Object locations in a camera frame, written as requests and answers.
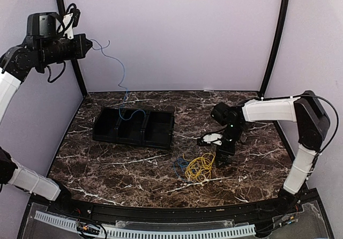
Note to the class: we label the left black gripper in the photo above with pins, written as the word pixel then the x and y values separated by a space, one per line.
pixel 80 50

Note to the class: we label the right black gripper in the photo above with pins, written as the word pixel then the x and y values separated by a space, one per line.
pixel 220 150

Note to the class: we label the black three-compartment bin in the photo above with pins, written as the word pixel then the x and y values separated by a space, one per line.
pixel 134 127

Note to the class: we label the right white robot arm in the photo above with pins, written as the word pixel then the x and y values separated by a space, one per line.
pixel 305 110

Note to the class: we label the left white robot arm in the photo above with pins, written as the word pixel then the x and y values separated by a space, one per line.
pixel 49 40

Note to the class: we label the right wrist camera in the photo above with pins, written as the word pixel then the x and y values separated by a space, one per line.
pixel 210 138

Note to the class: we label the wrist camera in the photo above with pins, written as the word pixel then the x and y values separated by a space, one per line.
pixel 70 21
pixel 210 138

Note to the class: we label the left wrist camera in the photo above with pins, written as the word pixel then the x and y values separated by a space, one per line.
pixel 70 21

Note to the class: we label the black front rail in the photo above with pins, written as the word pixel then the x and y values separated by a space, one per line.
pixel 256 211

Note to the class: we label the white slotted cable duct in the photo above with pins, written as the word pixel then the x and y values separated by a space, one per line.
pixel 143 230

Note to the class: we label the right black frame post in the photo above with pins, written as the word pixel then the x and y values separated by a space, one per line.
pixel 275 47

